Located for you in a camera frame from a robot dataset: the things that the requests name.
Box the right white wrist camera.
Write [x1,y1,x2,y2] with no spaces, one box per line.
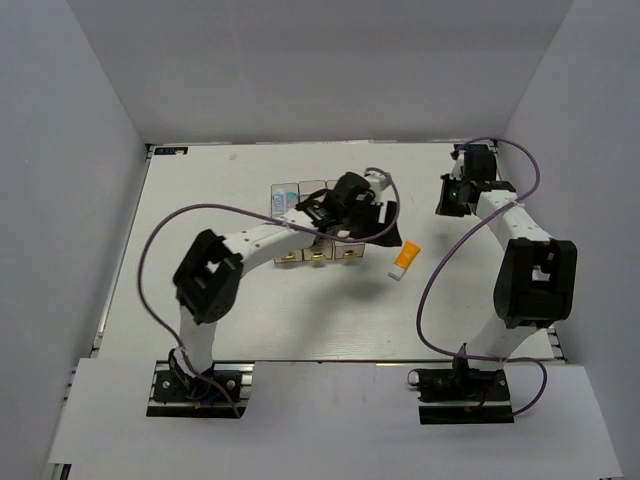
[449,144,466,181]

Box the white tube blue logo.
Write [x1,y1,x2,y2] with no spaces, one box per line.
[271,190,286,217]

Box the white tube pink blue print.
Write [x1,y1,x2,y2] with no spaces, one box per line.
[285,190,299,211]

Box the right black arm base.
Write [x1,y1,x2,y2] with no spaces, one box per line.
[407,360,514,425]

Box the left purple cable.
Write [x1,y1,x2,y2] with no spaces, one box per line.
[137,167,401,419]

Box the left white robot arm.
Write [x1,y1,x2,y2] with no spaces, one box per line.
[169,167,402,399]

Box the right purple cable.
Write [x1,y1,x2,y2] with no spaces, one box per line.
[407,137,549,419]

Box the orange tube white cap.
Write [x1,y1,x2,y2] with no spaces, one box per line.
[388,241,421,281]

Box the right clear organizer bin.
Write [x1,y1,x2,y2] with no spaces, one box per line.
[330,240,365,261]

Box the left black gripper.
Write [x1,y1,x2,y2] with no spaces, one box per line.
[341,197,403,248]

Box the middle clear organizer bin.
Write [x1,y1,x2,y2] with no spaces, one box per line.
[298,180,333,263]

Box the purple cable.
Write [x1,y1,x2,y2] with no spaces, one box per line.
[407,137,549,419]
[137,167,401,419]

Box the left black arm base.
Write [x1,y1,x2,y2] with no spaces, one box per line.
[146,361,254,419]

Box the clear organizer bin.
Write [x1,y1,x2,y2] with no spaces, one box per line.
[270,183,303,264]
[298,180,333,263]
[330,240,365,261]

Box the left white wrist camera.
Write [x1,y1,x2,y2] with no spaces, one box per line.
[364,169,391,195]

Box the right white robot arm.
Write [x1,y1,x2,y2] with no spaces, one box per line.
[436,144,577,399]

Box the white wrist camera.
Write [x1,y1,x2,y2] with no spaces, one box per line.
[449,144,466,181]
[364,169,391,195]

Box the left clear organizer bin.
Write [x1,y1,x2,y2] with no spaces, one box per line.
[270,183,303,264]

